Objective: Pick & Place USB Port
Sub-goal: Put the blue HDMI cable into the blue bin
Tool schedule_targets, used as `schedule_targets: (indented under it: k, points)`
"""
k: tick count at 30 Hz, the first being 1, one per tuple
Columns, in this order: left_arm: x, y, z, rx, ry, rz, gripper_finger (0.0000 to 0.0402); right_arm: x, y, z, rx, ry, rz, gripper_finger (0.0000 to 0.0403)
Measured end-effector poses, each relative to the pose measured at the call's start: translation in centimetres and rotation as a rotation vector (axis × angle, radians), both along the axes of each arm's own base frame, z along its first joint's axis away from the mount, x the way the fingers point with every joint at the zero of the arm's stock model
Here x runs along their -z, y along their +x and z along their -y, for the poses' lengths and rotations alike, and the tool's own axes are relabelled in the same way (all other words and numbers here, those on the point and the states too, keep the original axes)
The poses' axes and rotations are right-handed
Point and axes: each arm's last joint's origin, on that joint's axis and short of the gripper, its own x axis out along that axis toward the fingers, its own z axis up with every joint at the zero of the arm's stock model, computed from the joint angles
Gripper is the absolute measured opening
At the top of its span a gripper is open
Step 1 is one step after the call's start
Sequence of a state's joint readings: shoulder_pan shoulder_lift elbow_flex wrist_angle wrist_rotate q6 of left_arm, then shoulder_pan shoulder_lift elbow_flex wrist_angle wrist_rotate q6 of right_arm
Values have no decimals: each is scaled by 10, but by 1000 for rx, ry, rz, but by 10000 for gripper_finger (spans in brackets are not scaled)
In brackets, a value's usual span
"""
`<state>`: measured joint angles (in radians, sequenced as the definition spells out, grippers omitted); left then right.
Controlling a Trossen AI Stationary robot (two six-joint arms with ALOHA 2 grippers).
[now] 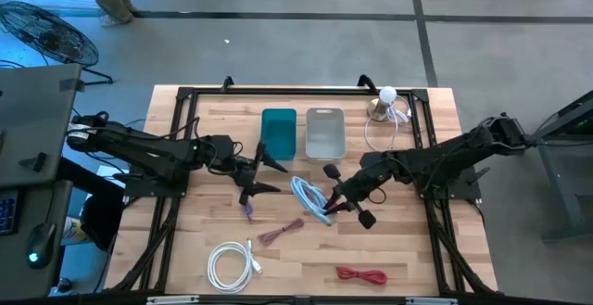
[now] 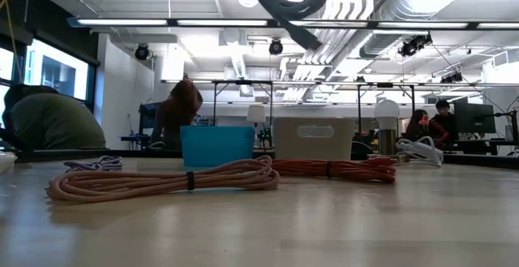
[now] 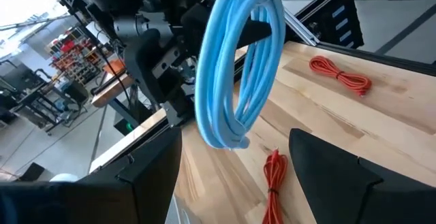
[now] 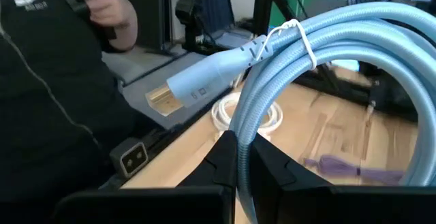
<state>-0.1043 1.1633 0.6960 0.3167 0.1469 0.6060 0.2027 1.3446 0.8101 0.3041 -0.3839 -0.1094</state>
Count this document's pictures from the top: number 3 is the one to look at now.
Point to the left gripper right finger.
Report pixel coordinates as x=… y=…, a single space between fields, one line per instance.
x=340 y=190

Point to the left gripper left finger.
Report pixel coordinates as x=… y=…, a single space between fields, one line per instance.
x=102 y=203

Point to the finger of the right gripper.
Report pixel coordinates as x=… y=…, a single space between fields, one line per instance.
x=141 y=53
x=255 y=31

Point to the wooden workbench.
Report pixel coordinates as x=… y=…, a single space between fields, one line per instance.
x=110 y=89

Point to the shelf with coloured bins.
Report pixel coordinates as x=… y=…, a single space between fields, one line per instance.
x=75 y=57

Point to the black box with white labels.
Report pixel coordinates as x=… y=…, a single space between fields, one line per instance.
x=337 y=19

